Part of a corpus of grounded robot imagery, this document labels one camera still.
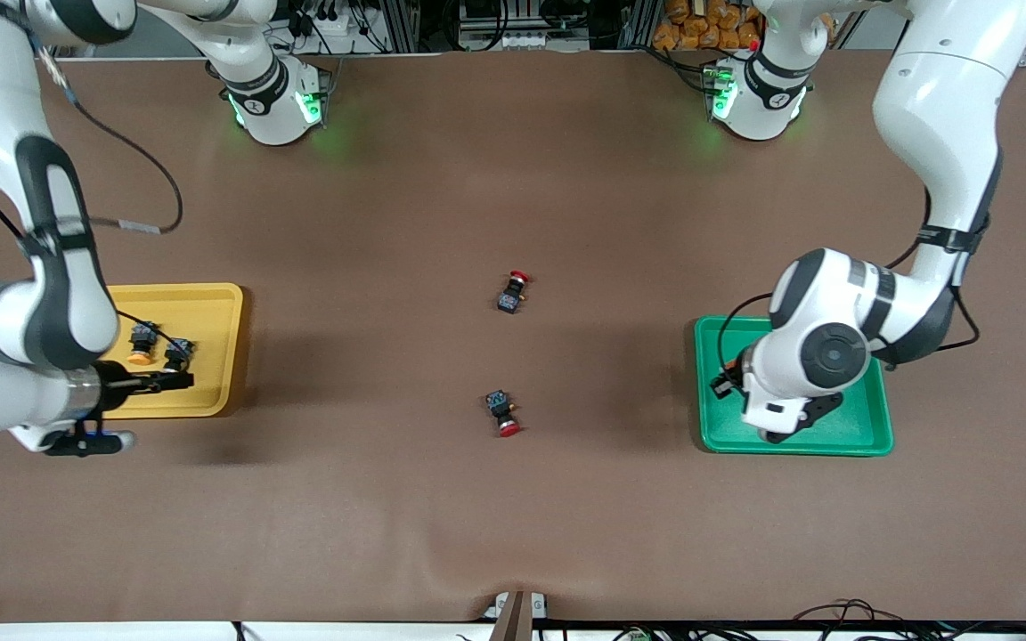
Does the green plastic tray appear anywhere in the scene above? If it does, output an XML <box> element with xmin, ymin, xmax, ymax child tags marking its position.
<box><xmin>694</xmin><ymin>317</ymin><xmax>895</xmax><ymax>457</ymax></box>

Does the yellow plastic tray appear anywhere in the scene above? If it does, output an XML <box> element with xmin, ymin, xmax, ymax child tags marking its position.
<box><xmin>99</xmin><ymin>283</ymin><xmax>245</xmax><ymax>419</ymax></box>

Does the brown table mat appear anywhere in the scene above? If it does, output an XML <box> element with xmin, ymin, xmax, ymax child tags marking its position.
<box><xmin>0</xmin><ymin>49</ymin><xmax>1026</xmax><ymax>624</ymax></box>

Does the pile of orange objects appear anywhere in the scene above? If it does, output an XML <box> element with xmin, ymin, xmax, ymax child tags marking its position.
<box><xmin>653</xmin><ymin>0</ymin><xmax>768</xmax><ymax>51</ymax></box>

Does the white power strip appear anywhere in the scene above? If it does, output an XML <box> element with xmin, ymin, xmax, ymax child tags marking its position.
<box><xmin>299</xmin><ymin>4</ymin><xmax>358</xmax><ymax>41</ymax></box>

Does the red push button switch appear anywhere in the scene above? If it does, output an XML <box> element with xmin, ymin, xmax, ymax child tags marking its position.
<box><xmin>485</xmin><ymin>389</ymin><xmax>523</xmax><ymax>438</ymax></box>
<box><xmin>497</xmin><ymin>270</ymin><xmax>533</xmax><ymax>315</ymax></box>

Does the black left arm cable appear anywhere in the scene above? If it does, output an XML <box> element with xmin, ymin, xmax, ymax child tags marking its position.
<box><xmin>713</xmin><ymin>187</ymin><xmax>984</xmax><ymax>402</ymax></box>

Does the black cable bundle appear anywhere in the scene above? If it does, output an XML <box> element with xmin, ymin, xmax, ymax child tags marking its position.
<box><xmin>785</xmin><ymin>599</ymin><xmax>1026</xmax><ymax>641</ymax></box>

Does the grey metal mounting bracket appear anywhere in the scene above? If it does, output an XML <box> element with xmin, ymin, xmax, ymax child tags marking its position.
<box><xmin>488</xmin><ymin>590</ymin><xmax>550</xmax><ymax>641</ymax></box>

